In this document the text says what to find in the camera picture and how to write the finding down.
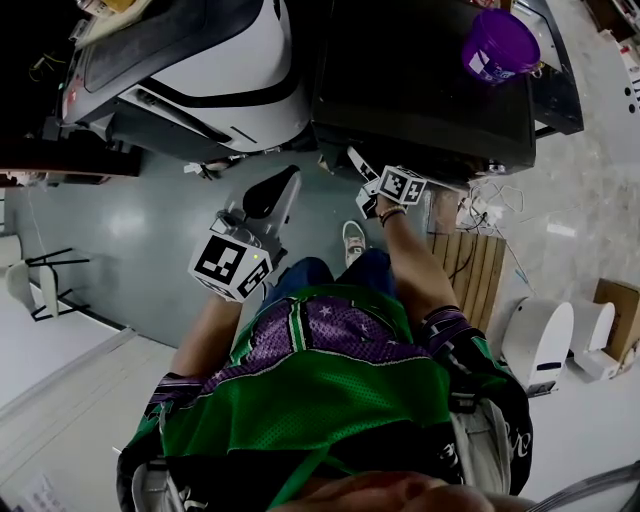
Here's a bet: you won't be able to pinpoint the person's own face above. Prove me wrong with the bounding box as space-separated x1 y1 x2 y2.
264 470 536 512

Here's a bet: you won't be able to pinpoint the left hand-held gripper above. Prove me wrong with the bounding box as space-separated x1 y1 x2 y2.
188 164 304 304

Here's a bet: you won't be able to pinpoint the white and black appliance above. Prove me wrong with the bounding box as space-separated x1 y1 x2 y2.
54 0 311 164

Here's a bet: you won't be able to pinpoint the pink and white shoe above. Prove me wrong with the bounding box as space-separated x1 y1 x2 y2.
342 220 367 269

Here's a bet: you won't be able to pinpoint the person's right forearm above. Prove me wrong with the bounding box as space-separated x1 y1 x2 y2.
378 203 461 326

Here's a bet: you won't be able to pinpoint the grey shoulder strap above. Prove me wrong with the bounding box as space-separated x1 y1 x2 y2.
130 457 186 512
449 394 511 496

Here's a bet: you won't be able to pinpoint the purple plastic bucket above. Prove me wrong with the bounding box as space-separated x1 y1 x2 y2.
460 7 543 86

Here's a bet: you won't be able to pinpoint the black glass-top table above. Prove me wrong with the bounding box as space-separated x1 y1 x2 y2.
509 0 585 141

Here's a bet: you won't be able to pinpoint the white power strip with cables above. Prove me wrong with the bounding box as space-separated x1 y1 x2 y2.
457 179 526 236

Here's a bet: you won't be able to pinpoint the large cardboard box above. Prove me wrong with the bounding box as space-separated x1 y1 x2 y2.
592 278 640 364

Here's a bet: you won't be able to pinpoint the white counter with faucet print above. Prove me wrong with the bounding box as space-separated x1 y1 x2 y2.
597 29 640 166

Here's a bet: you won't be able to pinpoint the black frame chair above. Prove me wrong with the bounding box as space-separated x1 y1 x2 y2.
4 247 91 321

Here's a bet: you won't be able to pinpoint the white rounded device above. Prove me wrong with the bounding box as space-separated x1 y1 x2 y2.
501 297 575 396

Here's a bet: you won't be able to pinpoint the light wooden board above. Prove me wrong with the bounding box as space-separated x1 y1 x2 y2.
74 0 149 49

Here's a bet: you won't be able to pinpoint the green and purple jersey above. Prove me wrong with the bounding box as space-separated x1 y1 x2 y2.
117 284 534 512

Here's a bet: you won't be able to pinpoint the white toilet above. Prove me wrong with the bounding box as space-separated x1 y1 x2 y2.
569 299 617 381

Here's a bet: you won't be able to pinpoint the wooden slat pallet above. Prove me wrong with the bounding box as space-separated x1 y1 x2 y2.
427 232 507 334

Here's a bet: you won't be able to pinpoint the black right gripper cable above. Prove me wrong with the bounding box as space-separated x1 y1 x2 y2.
448 239 474 281

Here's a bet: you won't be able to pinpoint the beaded wrist bracelets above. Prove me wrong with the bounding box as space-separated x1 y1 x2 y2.
378 204 407 227

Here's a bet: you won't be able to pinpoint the person's left forearm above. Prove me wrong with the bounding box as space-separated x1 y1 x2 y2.
172 292 251 379

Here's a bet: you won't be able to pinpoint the grey headset cord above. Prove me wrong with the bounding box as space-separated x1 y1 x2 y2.
529 462 640 512

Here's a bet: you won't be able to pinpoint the dark wooden cabinet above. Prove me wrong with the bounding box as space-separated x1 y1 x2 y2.
0 0 144 186

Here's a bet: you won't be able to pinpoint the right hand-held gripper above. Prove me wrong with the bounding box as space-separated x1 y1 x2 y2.
346 146 429 221

